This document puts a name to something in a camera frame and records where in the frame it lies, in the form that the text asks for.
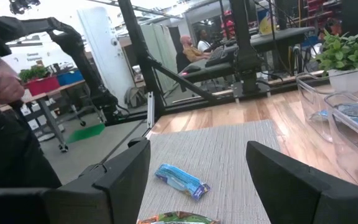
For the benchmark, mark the purple blue granola bar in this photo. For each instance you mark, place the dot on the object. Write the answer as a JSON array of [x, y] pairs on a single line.
[[179, 180]]

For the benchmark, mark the green orange Chewy granola bar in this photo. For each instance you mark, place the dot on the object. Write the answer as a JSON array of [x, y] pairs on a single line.
[[179, 218]]

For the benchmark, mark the wooden cart table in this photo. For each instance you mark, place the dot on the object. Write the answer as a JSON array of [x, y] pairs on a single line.
[[64, 88]]

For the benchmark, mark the grey desk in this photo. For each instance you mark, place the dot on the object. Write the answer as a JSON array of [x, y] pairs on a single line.
[[275, 39]]

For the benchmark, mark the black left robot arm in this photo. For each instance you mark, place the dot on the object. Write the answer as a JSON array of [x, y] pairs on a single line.
[[244, 46]]

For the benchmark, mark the clear plastic bin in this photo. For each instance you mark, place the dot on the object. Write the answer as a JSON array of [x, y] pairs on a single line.
[[309, 93], [346, 155]]

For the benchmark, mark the black overhead device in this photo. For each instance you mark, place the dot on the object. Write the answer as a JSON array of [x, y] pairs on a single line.
[[20, 6]]

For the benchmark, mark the person's hand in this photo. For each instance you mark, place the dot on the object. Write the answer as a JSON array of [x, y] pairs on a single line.
[[6, 85]]

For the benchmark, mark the blue storage bin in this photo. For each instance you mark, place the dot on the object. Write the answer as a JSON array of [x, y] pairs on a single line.
[[70, 77]]

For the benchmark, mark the yellow round sign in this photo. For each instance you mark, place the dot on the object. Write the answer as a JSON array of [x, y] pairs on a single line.
[[266, 26]]

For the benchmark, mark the grey bag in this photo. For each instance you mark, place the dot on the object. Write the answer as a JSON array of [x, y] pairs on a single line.
[[135, 97]]

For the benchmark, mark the black aluminium table frame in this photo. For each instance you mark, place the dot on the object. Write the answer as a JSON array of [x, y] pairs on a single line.
[[138, 46]]

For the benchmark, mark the long blue granola bar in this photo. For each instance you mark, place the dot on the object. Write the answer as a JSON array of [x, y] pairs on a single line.
[[356, 119]]

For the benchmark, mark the grey woven mat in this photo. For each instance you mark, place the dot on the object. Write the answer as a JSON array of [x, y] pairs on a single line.
[[216, 149]]

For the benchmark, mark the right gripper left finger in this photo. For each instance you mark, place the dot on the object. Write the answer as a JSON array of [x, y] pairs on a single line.
[[120, 186]]

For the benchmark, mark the green plant in white pot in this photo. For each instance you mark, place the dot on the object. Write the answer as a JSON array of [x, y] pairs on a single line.
[[350, 79]]

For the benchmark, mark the pale green room divider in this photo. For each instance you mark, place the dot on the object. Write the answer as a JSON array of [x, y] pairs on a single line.
[[163, 46]]

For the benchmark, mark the red storage bin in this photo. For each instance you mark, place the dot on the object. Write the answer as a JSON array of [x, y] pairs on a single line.
[[43, 86]]

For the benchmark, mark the green floor mat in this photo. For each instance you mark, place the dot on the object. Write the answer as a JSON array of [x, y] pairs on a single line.
[[85, 133]]

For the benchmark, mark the black keyboard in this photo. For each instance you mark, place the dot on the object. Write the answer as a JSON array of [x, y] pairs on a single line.
[[216, 56]]

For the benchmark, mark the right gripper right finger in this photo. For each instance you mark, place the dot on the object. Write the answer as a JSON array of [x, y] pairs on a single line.
[[284, 186]]

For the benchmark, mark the red storage rack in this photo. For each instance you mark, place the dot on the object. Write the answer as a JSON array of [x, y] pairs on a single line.
[[322, 12]]

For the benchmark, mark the green plant in red bin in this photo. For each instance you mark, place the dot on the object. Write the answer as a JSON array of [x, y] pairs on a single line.
[[34, 73]]

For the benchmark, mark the person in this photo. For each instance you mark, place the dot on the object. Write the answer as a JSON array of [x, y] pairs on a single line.
[[204, 45], [191, 51], [8, 149]]

